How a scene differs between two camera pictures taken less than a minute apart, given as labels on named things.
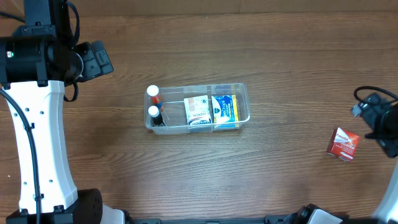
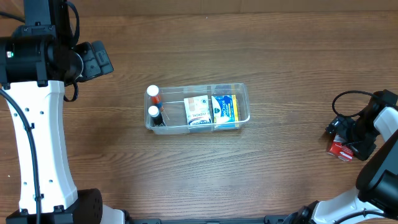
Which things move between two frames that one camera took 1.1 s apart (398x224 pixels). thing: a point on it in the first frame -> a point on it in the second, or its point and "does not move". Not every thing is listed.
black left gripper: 95,61 does not move
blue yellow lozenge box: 225,109 does not move
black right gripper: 374,112 -> 351,137
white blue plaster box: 198,110 does not move
